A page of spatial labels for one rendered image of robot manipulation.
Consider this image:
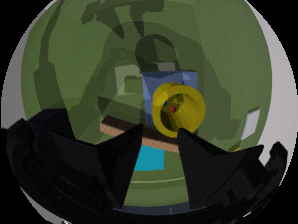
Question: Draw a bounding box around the brown wooden bar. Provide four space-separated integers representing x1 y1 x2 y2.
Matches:
100 115 180 153

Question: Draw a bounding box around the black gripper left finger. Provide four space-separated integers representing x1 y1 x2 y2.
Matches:
47 124 144 209

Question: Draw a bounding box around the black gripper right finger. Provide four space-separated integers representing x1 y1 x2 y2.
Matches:
177 128 265 210

